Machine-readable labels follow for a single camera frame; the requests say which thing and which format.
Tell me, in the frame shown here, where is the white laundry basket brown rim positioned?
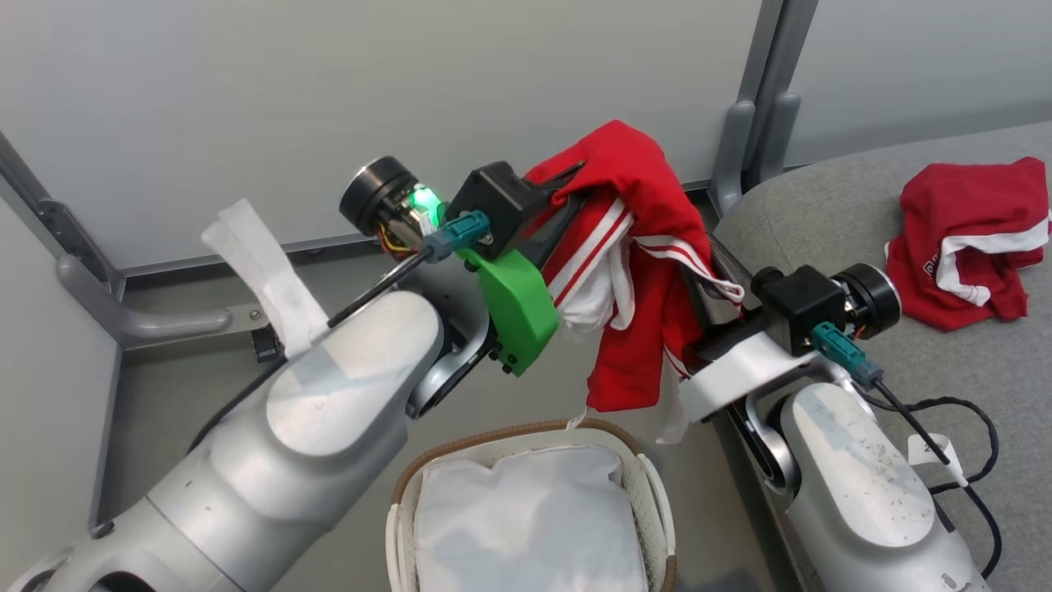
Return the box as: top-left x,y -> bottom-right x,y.
386,419 -> 680,592

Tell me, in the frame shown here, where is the red garment with white band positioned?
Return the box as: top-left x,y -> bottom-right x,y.
884,156 -> 1052,332

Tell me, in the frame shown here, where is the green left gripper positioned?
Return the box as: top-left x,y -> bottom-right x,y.
339,156 -> 591,378

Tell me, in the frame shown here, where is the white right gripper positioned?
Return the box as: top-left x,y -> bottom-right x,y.
678,237 -> 903,425

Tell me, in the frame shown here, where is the red garment with white stripes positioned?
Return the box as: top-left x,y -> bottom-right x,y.
524,120 -> 746,446

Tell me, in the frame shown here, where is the grey fabric sofa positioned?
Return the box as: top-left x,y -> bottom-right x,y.
710,121 -> 1052,592

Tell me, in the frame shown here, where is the white tape strip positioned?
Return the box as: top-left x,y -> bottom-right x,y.
201,198 -> 330,359

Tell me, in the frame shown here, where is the grey partition corner post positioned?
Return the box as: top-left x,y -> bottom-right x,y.
0,132 -> 128,301

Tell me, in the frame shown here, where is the grey partition foot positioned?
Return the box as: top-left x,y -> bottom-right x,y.
56,255 -> 269,351

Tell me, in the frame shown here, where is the small white cable tag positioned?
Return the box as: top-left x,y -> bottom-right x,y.
907,432 -> 971,488

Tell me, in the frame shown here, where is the black cable teal plug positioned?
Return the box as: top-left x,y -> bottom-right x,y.
809,321 -> 1005,580
327,209 -> 492,328

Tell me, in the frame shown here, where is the black caster wheel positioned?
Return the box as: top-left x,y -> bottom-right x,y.
250,327 -> 285,363

